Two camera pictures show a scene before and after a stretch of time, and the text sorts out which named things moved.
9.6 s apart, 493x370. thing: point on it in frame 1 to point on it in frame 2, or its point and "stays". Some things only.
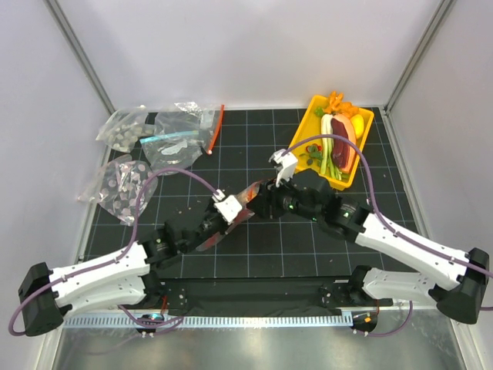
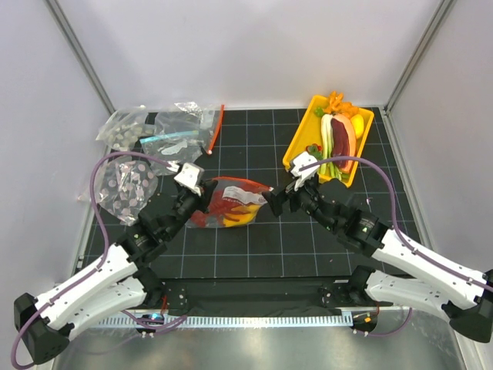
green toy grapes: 319,111 stays
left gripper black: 212,208 to 203,200
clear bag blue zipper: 177,141 stays
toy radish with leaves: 315,153 stays
